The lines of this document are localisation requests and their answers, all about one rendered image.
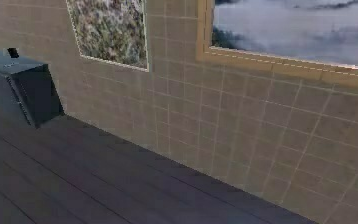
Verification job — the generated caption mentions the wooden framed window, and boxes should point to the wooden framed window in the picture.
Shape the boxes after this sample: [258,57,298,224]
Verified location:
[195,0,358,90]

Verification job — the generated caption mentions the dark grey cabinet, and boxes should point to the dark grey cabinet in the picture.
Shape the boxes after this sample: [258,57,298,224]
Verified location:
[0,47,66,129]

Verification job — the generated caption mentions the speckled framed wall picture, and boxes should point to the speckled framed wall picture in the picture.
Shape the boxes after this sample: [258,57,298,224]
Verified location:
[65,0,150,73]

